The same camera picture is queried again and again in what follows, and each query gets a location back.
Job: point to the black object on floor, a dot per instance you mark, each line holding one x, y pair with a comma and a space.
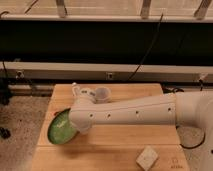
4, 133

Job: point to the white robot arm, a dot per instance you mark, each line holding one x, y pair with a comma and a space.
182, 108

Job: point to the white plastic bottle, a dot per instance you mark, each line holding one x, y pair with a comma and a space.
75, 89

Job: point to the white sponge block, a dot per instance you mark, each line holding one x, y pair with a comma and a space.
147, 158

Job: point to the translucent plastic cup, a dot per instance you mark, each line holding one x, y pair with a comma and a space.
102, 94

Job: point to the grey metal wall rail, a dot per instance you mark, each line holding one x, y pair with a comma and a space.
107, 72

